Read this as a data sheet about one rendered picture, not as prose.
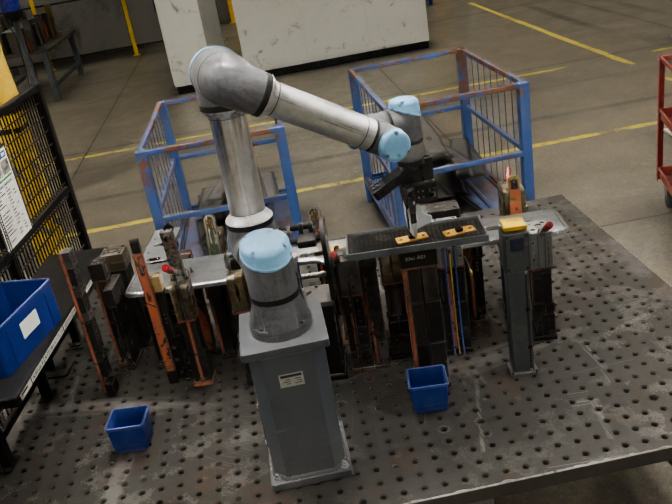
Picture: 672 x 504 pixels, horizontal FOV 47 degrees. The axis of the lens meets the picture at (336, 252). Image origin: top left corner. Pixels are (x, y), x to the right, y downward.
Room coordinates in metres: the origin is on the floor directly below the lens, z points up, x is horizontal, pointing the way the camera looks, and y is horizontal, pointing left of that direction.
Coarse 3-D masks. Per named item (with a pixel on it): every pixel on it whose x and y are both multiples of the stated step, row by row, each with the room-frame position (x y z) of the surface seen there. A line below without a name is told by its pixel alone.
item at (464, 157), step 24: (456, 48) 5.24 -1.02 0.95; (504, 72) 4.38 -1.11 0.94; (360, 96) 5.16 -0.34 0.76; (456, 96) 4.05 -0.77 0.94; (504, 96) 4.44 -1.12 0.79; (528, 96) 4.08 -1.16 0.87; (528, 120) 4.08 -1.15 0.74; (432, 144) 4.40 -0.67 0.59; (456, 144) 4.83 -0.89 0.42; (528, 144) 4.08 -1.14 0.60; (456, 168) 4.05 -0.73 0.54; (480, 168) 4.48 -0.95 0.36; (528, 168) 4.08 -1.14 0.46; (456, 192) 4.37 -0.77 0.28; (480, 192) 4.57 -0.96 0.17; (528, 192) 4.08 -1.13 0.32; (384, 216) 4.49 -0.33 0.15
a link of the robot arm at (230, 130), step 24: (216, 48) 1.75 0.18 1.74; (192, 72) 1.76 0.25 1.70; (216, 120) 1.73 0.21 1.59; (240, 120) 1.74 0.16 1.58; (216, 144) 1.75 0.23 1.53; (240, 144) 1.73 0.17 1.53; (240, 168) 1.73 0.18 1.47; (240, 192) 1.73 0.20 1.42; (240, 216) 1.73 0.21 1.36; (264, 216) 1.74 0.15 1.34; (240, 240) 1.71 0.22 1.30
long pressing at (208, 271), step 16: (496, 224) 2.23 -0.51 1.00; (560, 224) 2.15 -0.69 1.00; (336, 240) 2.32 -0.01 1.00; (496, 240) 2.11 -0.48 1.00; (208, 256) 2.36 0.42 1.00; (320, 256) 2.21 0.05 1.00; (192, 272) 2.26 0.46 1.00; (208, 272) 2.23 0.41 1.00; (224, 272) 2.21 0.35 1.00; (128, 288) 2.22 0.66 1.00
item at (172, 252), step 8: (168, 224) 2.13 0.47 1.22; (160, 232) 2.09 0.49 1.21; (168, 232) 2.09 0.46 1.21; (168, 240) 2.09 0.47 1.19; (168, 248) 2.10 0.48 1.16; (176, 248) 2.10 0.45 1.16; (168, 256) 2.10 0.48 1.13; (176, 256) 2.10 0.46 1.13; (176, 264) 2.10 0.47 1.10; (176, 280) 2.11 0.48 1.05
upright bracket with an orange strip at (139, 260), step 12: (132, 240) 2.11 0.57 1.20; (132, 252) 2.11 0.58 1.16; (144, 264) 2.11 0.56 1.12; (144, 276) 2.11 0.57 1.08; (144, 288) 2.11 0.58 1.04; (156, 300) 2.12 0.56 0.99; (156, 312) 2.11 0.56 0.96; (156, 324) 2.11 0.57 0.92; (156, 336) 2.11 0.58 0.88; (168, 348) 2.11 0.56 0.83; (168, 360) 2.11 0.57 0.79; (168, 372) 2.11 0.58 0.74
